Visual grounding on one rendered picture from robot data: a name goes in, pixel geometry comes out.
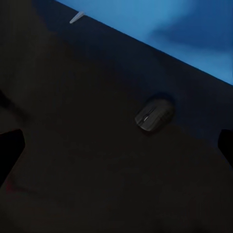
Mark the desk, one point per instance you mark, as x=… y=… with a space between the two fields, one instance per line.
x=74 y=89

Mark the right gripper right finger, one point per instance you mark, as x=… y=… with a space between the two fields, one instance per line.
x=225 y=144

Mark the mouse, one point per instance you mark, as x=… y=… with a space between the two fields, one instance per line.
x=154 y=113

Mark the room divider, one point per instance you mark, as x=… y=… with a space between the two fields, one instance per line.
x=198 y=33

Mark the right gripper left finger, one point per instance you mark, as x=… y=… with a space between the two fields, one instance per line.
x=11 y=146

